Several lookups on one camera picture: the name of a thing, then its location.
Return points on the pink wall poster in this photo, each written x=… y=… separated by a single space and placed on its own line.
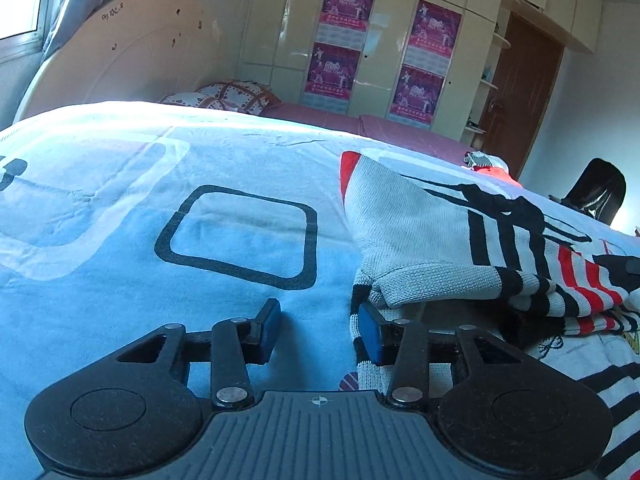
x=346 y=10
x=332 y=75
x=417 y=95
x=432 y=32

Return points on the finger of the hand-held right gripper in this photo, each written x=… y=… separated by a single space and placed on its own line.
x=622 y=270

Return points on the black chair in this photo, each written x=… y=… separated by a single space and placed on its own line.
x=597 y=190

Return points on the patterned pillow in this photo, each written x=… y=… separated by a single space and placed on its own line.
x=225 y=95

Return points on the pink bed sheet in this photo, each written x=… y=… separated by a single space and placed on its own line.
x=400 y=135

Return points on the white cartoon print cloth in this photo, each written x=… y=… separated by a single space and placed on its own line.
x=590 y=355

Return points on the corner shelf unit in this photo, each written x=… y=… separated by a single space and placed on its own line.
x=492 y=80

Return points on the red and striped garment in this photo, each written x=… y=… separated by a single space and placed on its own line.
x=495 y=172

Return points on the grey curtain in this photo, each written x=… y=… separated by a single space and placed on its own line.
x=75 y=0

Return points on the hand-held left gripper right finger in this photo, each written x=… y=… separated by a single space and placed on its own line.
x=369 y=335

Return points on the striped knit sweater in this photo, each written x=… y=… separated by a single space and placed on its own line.
x=425 y=220

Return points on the blue white printed blanket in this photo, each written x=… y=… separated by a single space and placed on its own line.
x=100 y=260

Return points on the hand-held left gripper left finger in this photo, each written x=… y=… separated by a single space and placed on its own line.
x=267 y=332

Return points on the brown wooden door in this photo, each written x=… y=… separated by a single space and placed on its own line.
x=525 y=90

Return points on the beige round headboard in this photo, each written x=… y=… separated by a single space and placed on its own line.
x=125 y=50

